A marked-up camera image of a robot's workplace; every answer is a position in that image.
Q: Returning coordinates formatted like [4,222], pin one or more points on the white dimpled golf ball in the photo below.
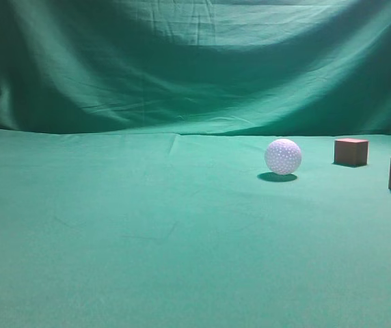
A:
[283,156]

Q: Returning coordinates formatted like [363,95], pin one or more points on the green cloth backdrop and cover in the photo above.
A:
[133,185]

